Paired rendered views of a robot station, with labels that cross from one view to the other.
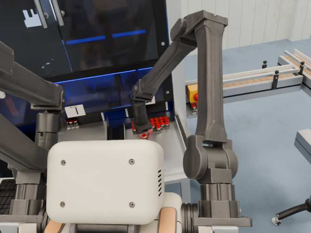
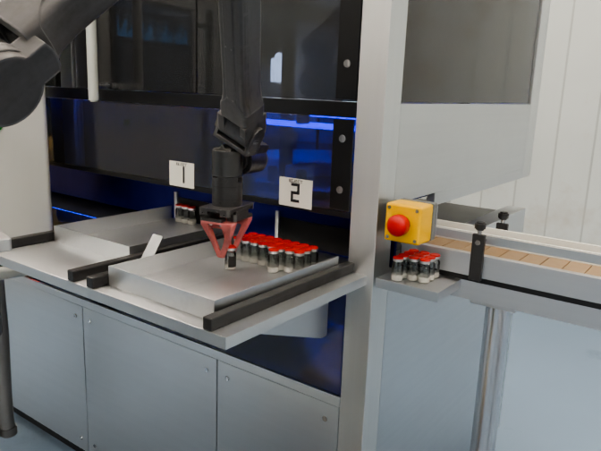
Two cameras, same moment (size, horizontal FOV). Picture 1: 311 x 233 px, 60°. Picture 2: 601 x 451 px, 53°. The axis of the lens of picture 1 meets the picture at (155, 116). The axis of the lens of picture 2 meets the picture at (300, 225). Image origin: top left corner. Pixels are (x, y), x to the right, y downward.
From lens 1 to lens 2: 0.91 m
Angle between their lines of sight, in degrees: 42
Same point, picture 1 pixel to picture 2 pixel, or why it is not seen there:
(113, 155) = not seen: outside the picture
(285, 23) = not seen: outside the picture
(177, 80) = (363, 165)
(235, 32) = not seen: outside the picture
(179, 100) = (362, 223)
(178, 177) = (176, 317)
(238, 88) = (562, 274)
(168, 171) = (172, 295)
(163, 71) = (224, 46)
